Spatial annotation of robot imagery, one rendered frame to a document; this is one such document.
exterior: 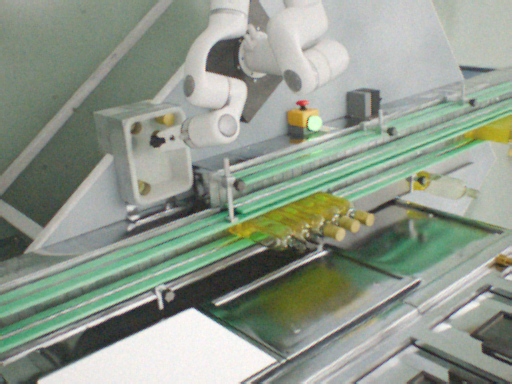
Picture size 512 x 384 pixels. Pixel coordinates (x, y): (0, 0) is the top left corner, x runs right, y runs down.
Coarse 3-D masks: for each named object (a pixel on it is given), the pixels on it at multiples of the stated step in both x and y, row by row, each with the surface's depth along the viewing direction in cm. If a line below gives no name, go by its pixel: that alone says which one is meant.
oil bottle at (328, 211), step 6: (306, 198) 173; (300, 204) 170; (306, 204) 169; (312, 204) 168; (318, 204) 168; (324, 204) 168; (330, 204) 167; (312, 210) 166; (318, 210) 165; (324, 210) 164; (330, 210) 164; (336, 210) 165; (324, 216) 163; (330, 216) 163; (330, 222) 163
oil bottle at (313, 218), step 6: (288, 204) 170; (294, 204) 170; (282, 210) 167; (288, 210) 166; (294, 210) 166; (300, 210) 166; (306, 210) 166; (300, 216) 162; (306, 216) 162; (312, 216) 161; (318, 216) 162; (312, 222) 160; (318, 222) 160; (324, 222) 162; (312, 228) 160
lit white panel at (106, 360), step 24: (192, 312) 149; (144, 336) 141; (168, 336) 140; (192, 336) 139; (216, 336) 139; (96, 360) 133; (120, 360) 132; (144, 360) 132; (168, 360) 131; (192, 360) 131; (216, 360) 130; (240, 360) 129; (264, 360) 129
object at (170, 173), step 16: (160, 112) 151; (176, 112) 155; (128, 128) 146; (144, 128) 157; (160, 128) 160; (128, 144) 147; (144, 144) 158; (128, 160) 149; (144, 160) 159; (160, 160) 162; (176, 160) 163; (144, 176) 160; (160, 176) 163; (176, 176) 165; (192, 176) 161; (160, 192) 158; (176, 192) 159
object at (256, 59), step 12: (252, 36) 164; (264, 36) 165; (240, 48) 165; (252, 48) 163; (264, 48) 161; (240, 60) 166; (252, 60) 164; (264, 60) 161; (252, 72) 170; (264, 72) 165; (276, 72) 160
